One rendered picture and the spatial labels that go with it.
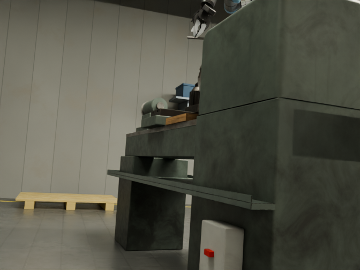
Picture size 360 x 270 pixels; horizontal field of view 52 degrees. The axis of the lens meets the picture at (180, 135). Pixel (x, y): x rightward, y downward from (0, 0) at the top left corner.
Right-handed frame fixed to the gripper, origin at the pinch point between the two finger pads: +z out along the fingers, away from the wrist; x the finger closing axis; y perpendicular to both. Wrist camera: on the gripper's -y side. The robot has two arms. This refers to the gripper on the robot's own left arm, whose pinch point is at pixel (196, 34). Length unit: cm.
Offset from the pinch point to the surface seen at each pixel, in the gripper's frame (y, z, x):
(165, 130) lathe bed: 36, 46, -15
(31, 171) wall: 418, 109, 35
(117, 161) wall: 406, 47, -76
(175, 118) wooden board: 16.8, 41.0, -11.7
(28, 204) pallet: 306, 142, 25
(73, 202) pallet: 304, 122, -22
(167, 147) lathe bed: 29, 55, -18
